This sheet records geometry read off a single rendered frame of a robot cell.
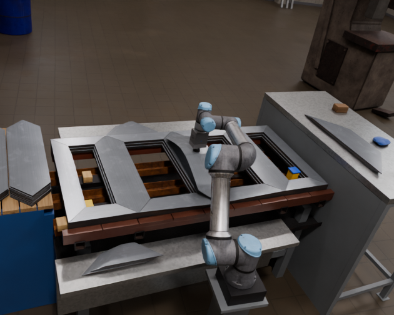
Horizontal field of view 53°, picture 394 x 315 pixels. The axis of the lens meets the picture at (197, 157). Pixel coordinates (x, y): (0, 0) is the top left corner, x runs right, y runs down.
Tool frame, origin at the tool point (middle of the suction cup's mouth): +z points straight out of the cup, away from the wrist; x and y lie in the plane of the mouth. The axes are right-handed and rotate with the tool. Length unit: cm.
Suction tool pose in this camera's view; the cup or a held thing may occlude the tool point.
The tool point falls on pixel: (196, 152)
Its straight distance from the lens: 235.4
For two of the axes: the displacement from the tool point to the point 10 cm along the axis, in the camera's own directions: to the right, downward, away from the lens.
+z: -1.6, 8.3, 5.4
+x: 4.2, 5.5, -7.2
